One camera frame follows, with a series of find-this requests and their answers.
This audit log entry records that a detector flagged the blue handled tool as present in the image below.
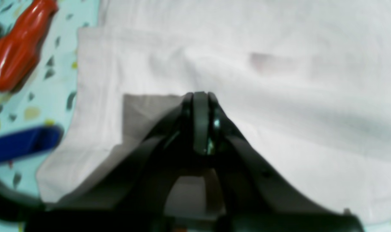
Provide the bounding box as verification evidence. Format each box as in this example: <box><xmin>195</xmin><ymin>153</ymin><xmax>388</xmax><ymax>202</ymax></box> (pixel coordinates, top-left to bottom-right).
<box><xmin>0</xmin><ymin>125</ymin><xmax>64</xmax><ymax>162</ymax></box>

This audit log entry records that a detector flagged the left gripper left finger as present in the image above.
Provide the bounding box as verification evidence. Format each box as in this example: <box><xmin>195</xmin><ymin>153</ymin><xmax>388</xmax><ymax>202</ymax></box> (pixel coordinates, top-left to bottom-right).
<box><xmin>24</xmin><ymin>93</ymin><xmax>202</xmax><ymax>232</ymax></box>

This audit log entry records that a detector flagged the pink T-shirt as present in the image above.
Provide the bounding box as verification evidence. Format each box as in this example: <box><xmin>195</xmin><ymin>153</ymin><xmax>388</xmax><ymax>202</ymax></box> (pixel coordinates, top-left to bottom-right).
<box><xmin>36</xmin><ymin>0</ymin><xmax>391</xmax><ymax>224</ymax></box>

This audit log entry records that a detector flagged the terrazzo pattern tablecloth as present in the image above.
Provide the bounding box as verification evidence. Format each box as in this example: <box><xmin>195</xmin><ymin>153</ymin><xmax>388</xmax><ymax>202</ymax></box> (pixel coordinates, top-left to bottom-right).
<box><xmin>0</xmin><ymin>0</ymin><xmax>100</xmax><ymax>232</ymax></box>

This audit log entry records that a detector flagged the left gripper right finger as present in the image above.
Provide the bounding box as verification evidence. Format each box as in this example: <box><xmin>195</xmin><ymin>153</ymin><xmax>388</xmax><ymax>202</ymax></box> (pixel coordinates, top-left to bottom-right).
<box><xmin>200</xmin><ymin>92</ymin><xmax>363</xmax><ymax>232</ymax></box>

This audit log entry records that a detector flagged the red handled screwdriver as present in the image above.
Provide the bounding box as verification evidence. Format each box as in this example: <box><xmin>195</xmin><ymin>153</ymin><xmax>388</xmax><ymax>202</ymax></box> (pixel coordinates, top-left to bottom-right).
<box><xmin>0</xmin><ymin>0</ymin><xmax>59</xmax><ymax>92</ymax></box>

